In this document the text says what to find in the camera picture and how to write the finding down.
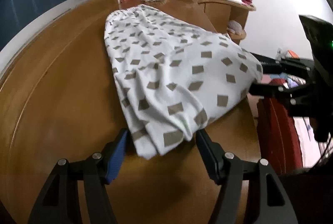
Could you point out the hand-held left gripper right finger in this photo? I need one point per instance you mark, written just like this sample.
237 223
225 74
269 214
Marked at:
209 161

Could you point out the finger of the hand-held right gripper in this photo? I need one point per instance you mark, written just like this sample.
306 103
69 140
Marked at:
265 90
270 66

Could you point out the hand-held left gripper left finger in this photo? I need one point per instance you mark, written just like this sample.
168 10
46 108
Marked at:
116 161

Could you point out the white diamond-print pants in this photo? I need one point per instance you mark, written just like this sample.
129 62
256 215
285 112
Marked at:
169 70

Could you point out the red blanket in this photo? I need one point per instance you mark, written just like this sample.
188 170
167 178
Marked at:
275 135

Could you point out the white folded cloth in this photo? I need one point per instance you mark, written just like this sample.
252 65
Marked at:
235 27

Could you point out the curved wooden corner shelf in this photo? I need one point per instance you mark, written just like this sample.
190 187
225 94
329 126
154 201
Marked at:
218 9

